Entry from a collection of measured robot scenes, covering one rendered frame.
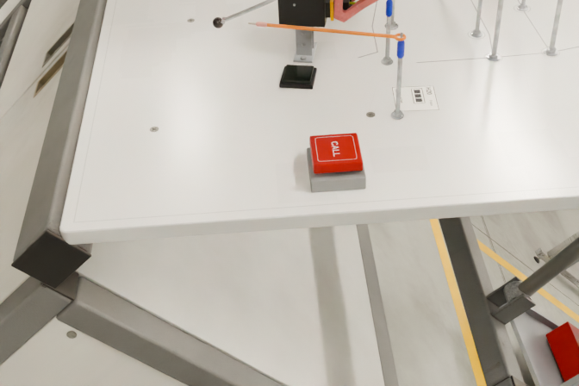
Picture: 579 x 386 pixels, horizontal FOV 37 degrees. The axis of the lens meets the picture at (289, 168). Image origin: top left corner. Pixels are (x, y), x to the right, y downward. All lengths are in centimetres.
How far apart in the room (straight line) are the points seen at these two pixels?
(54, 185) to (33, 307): 13
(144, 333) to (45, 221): 18
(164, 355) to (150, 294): 7
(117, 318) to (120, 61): 33
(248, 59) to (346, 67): 12
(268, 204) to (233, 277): 31
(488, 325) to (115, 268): 52
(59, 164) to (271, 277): 40
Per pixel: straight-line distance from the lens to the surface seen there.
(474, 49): 111
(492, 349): 120
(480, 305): 125
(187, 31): 116
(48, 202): 92
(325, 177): 87
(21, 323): 98
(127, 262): 103
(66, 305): 96
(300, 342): 120
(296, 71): 104
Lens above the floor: 142
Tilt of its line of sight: 25 degrees down
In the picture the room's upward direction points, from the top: 50 degrees clockwise
